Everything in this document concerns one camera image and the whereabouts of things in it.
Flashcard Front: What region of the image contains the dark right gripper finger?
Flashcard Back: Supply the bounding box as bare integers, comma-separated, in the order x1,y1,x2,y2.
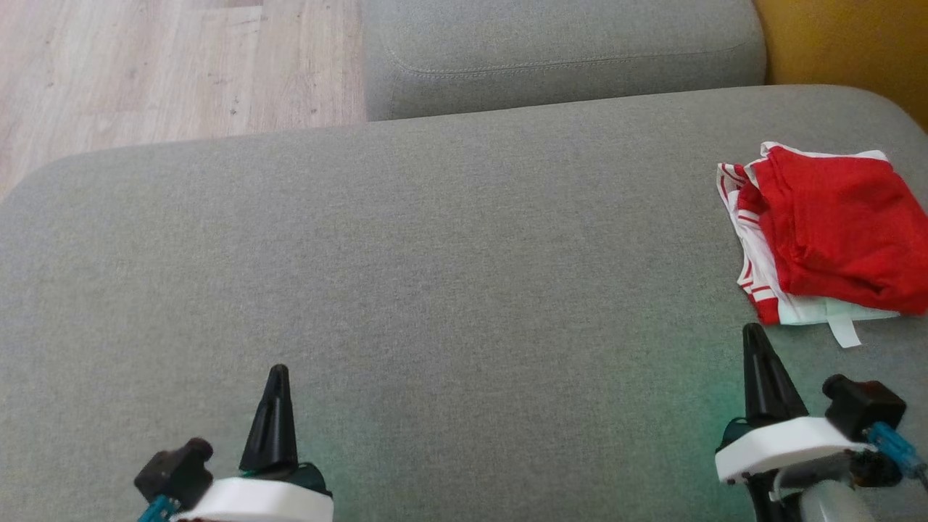
743,324,776,425
754,324,809,423

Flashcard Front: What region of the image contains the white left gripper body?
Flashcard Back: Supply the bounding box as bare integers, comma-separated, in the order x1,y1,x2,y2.
170,464,334,522

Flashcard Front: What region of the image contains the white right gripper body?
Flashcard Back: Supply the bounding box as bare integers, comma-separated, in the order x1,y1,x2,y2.
714,417,876,522

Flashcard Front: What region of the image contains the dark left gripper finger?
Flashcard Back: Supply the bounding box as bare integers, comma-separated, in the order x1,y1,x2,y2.
239,365,280,472
274,365,299,472

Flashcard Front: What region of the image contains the red white basketball jersey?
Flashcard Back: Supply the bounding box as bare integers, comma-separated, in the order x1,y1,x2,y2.
716,161,903,349

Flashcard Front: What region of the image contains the grey fabric sofa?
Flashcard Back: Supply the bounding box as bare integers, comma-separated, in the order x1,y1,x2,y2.
0,83,928,522

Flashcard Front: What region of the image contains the yellow upholstered furniture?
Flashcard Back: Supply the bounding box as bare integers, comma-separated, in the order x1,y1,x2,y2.
754,0,928,131

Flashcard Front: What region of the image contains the small grey sofa section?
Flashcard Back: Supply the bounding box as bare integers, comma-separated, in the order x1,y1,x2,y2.
362,0,768,122

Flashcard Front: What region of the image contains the left camera cable blue plug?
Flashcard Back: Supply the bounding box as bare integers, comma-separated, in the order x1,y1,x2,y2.
138,495,182,522

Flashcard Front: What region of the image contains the camera cable blue plug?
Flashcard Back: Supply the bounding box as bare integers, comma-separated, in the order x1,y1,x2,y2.
138,495,182,522
866,422,928,483

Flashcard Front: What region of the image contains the right camera cable blue plug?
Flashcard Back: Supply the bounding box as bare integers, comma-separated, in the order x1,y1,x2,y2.
866,422,928,483

